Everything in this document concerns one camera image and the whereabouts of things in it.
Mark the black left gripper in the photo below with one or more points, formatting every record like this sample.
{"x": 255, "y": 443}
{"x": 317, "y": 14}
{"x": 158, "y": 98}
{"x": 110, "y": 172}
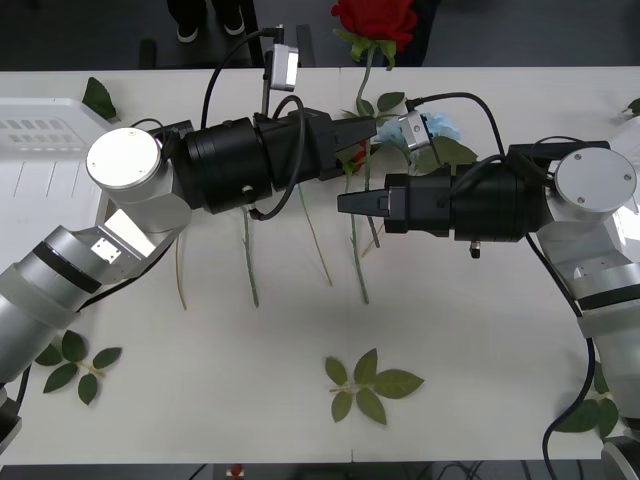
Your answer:
{"x": 300, "y": 150}

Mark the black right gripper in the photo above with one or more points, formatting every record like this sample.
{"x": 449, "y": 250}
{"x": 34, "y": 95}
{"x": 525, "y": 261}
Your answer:
{"x": 422, "y": 205}

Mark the large red rose green stem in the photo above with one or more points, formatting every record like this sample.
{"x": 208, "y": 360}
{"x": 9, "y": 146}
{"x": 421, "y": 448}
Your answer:
{"x": 375, "y": 20}

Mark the small loose green leaf twig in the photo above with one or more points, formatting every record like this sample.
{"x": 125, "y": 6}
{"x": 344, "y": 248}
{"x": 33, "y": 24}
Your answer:
{"x": 390, "y": 101}

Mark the small red rose green stem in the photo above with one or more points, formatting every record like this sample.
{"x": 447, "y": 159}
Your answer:
{"x": 357, "y": 265}

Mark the rose with green stem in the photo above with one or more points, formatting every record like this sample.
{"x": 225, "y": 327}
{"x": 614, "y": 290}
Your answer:
{"x": 250, "y": 265}

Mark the loose twig five green leaves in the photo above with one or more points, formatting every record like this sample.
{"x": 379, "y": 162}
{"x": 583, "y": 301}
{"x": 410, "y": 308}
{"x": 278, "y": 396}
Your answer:
{"x": 72, "y": 346}
{"x": 397, "y": 384}

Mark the person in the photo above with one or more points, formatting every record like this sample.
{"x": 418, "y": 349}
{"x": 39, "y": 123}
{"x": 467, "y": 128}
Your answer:
{"x": 187, "y": 32}

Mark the single loose green leaf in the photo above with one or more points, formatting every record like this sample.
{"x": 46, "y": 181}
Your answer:
{"x": 97, "y": 97}

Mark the small red round knob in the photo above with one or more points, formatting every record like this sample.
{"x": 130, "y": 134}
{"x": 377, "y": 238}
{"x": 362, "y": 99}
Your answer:
{"x": 235, "y": 472}

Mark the shallow white box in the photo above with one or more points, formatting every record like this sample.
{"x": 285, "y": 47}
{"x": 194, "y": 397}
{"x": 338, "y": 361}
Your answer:
{"x": 40, "y": 130}

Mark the pale grey right wrist camera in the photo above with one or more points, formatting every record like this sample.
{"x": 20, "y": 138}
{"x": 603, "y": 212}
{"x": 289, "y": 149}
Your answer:
{"x": 412, "y": 130}

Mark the pale grey wrist camera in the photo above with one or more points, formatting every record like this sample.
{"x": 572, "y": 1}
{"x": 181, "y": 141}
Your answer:
{"x": 282, "y": 67}
{"x": 412, "y": 130}

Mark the pale grey left wrist camera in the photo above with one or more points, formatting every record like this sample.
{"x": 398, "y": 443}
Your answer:
{"x": 282, "y": 67}

